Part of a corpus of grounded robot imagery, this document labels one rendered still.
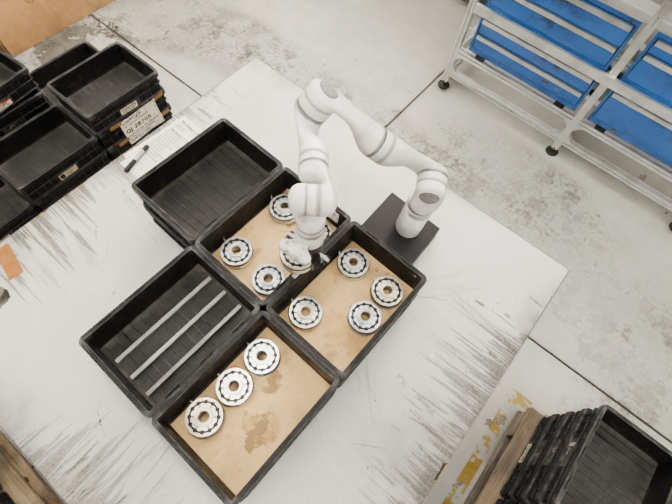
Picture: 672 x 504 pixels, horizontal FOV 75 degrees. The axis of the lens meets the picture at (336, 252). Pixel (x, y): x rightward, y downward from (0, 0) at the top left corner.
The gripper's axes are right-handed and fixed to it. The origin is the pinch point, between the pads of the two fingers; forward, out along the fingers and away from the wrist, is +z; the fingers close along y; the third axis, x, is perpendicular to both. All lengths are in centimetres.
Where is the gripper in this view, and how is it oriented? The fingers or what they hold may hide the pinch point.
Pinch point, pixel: (307, 260)
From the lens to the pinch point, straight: 122.1
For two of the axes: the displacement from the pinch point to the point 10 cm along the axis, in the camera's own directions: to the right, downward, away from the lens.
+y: -8.2, -5.5, 1.8
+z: -1.0, 4.3, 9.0
